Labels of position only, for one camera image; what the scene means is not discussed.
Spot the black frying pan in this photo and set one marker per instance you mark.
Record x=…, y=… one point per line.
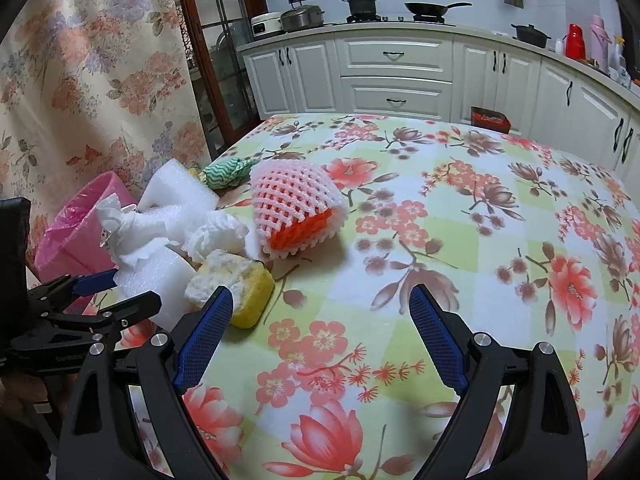
x=427, y=9

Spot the pink trash bin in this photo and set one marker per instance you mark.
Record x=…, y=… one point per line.
x=75, y=230

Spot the white rice cooker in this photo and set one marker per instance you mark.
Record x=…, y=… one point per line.
x=265, y=25

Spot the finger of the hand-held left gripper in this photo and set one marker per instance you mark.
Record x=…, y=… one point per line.
x=125, y=312
x=95, y=282

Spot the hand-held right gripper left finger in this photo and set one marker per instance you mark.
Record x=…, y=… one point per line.
x=205, y=340

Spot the dark wooden glass cabinet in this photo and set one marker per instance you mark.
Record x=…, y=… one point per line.
x=215, y=60

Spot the small white container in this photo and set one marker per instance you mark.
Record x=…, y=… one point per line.
x=559, y=46

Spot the pink foam fruit net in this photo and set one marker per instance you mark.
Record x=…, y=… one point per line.
x=295, y=205

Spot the black stock pot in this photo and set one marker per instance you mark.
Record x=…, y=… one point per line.
x=361, y=5

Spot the yellow sponge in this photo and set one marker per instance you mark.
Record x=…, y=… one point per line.
x=252, y=300

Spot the white tissue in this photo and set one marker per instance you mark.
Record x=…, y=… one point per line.
x=215, y=232
x=125, y=230

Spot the steel pressure cooker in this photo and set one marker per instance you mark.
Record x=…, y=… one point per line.
x=301, y=17

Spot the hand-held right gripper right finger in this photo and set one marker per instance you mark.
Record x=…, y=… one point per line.
x=435, y=340

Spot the dark red floor bin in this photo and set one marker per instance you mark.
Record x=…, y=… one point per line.
x=489, y=119

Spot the pink thermos jug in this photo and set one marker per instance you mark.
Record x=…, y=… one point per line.
x=599, y=42

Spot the dark framed window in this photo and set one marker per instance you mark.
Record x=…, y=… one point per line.
x=629, y=35

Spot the floral curtain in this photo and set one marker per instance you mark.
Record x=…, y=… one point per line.
x=100, y=60

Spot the clear plastic bottle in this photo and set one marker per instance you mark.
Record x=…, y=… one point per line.
x=620, y=60

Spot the black casserole pot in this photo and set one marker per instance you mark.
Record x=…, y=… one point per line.
x=529, y=34

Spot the red thermos jug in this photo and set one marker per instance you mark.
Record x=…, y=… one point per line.
x=575, y=40

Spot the green patterned cloth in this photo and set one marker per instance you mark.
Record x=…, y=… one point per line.
x=225, y=170

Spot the white kitchen cabinets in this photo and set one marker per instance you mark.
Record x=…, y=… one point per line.
x=395, y=75

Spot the floral tablecloth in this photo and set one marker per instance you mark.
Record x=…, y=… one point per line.
x=400, y=240

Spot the white paper bag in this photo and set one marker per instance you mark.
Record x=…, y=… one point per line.
x=220, y=275

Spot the gas stove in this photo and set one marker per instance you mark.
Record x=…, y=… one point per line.
x=400, y=21

